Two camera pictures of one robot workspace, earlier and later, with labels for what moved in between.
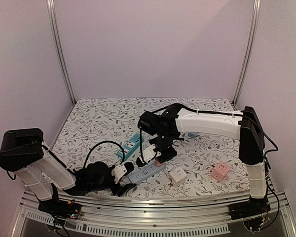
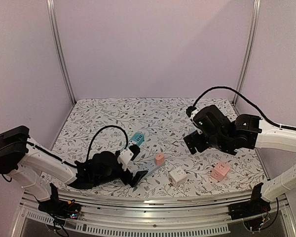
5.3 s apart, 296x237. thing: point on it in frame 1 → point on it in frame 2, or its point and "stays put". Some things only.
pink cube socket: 220,171 stays put
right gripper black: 166,153 → 196,140
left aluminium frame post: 51,9 stays put
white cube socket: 177,177 stays put
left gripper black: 121,190 → 135,179
